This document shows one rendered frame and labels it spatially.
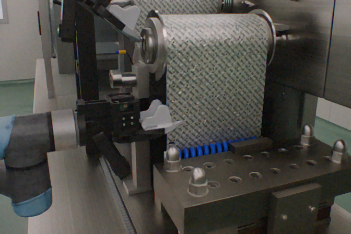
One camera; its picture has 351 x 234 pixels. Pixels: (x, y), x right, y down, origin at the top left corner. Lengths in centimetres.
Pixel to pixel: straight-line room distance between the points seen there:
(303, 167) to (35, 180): 50
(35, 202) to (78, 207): 15
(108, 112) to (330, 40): 47
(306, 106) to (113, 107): 64
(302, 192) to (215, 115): 24
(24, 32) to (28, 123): 560
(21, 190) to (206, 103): 40
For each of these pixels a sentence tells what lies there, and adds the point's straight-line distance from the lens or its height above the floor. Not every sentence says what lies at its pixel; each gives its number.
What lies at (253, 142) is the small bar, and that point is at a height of 105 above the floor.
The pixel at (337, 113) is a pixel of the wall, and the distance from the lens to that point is 400.
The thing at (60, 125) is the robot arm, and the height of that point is 113.
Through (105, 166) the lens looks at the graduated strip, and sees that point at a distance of 97.
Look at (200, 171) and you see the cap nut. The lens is 57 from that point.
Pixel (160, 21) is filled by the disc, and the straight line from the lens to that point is 67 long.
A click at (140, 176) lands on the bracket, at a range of 82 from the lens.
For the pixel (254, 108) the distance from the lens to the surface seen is 79.
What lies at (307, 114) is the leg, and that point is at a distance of 109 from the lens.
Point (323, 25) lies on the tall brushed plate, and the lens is 77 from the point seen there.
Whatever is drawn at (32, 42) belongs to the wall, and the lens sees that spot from 622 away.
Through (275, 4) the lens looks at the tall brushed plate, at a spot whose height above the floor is 133.
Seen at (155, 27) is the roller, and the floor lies 129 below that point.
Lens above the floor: 134
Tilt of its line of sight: 17 degrees down
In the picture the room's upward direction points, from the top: straight up
